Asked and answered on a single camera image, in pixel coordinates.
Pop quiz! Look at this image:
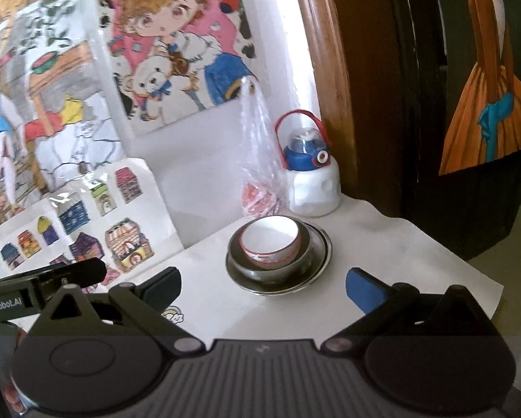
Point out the clear plastic bag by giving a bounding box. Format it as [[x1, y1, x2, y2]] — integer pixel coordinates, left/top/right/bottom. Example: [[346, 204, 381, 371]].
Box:
[[238, 75, 288, 219]]

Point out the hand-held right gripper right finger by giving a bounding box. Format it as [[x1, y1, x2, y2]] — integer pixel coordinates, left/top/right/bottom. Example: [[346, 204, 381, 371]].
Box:
[[319, 268, 490, 355]]

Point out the colourful houses drawing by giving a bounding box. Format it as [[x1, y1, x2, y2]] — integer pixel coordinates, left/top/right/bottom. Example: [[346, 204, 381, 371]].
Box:
[[0, 157, 186, 290]]

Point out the stainless steel bowl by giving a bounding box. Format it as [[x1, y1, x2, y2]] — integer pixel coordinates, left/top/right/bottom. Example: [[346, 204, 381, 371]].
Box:
[[227, 221, 316, 282]]

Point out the wooden door frame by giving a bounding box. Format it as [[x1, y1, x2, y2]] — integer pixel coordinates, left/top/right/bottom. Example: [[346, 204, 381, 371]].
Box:
[[290, 0, 403, 212]]

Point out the girl with teddy bear poster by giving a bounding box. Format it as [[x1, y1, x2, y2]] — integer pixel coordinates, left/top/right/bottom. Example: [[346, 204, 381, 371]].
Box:
[[96, 0, 260, 137]]

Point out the dark door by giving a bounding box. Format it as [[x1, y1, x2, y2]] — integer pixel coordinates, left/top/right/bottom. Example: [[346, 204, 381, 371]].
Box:
[[391, 0, 521, 262]]

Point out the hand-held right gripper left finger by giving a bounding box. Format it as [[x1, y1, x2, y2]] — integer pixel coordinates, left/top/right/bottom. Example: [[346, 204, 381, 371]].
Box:
[[33, 266, 205, 355]]

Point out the white and blue water bottle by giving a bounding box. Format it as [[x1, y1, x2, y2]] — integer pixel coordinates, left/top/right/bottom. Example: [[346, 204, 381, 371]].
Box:
[[273, 110, 342, 218]]

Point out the boy with fan poster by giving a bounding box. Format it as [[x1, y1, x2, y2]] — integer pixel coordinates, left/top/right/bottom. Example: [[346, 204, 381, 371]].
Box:
[[0, 0, 127, 238]]

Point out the floral white ceramic bowl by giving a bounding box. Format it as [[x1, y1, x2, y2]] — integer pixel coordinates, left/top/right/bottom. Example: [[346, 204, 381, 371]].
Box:
[[241, 216, 302, 271]]

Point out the person's left hand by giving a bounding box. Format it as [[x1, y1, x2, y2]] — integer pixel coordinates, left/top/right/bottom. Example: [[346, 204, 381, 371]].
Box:
[[1, 381, 29, 415]]

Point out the orange dress lady painting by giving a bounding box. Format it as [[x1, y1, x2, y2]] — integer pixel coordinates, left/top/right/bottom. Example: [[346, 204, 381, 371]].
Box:
[[438, 0, 521, 177]]

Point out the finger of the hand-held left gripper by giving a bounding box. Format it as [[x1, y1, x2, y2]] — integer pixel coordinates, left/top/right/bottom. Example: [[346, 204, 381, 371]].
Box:
[[36, 257, 108, 293]]

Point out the white printed table cloth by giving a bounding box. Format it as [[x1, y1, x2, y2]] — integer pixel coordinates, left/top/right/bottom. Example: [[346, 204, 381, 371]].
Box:
[[8, 194, 505, 341]]

